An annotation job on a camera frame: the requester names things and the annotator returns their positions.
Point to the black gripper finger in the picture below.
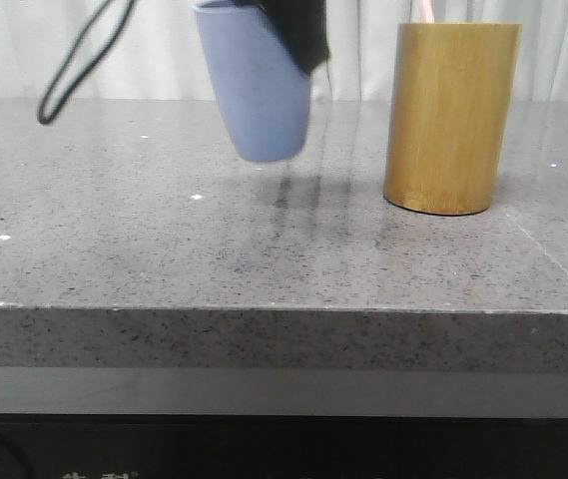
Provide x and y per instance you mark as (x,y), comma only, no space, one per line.
(301,26)

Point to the blue plastic cup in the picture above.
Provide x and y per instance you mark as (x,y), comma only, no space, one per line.
(263,96)

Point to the pink chopstick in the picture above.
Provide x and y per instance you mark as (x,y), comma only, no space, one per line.
(426,11)

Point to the bamboo cylinder holder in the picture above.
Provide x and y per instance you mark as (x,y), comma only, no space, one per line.
(451,93)

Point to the white curtain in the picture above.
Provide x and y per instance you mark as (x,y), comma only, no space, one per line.
(160,57)

